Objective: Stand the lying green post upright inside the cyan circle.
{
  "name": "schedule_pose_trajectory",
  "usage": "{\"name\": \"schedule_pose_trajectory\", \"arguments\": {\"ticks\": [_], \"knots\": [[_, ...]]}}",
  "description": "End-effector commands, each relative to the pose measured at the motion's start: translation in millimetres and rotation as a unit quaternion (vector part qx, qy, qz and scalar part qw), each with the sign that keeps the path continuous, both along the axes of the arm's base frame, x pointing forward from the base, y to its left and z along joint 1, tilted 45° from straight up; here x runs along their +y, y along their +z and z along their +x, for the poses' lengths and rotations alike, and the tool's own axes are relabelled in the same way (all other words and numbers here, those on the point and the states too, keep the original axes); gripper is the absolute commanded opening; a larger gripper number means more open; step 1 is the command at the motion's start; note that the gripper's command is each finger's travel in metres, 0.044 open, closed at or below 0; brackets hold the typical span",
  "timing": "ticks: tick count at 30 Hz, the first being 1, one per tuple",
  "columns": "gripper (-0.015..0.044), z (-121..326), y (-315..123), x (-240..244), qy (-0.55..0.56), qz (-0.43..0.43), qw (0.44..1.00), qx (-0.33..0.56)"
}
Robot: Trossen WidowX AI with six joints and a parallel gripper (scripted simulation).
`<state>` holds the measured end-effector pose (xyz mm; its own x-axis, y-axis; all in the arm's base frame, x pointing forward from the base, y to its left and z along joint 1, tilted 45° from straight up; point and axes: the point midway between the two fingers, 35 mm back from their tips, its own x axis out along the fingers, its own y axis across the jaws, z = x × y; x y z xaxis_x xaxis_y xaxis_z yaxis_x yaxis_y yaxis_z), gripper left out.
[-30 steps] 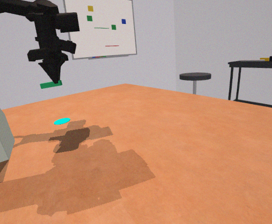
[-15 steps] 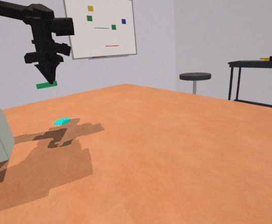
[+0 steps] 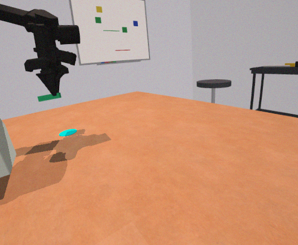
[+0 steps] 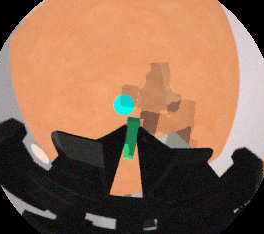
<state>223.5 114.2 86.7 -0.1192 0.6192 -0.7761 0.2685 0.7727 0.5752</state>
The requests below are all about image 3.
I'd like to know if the green rectangular block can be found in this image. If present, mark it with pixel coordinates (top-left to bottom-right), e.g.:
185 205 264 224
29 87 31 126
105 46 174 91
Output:
37 93 61 102

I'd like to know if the cyan circle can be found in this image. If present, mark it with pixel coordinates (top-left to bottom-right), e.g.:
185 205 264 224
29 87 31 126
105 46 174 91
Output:
59 129 77 136

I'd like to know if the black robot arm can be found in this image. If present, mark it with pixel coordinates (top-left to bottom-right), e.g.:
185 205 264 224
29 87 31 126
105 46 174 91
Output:
0 4 80 65

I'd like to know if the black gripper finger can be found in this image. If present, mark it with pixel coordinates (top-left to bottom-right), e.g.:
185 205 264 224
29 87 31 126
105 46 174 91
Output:
56 73 65 93
36 71 59 96

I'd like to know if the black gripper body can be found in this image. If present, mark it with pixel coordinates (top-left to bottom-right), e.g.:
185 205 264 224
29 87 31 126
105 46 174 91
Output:
24 42 69 74

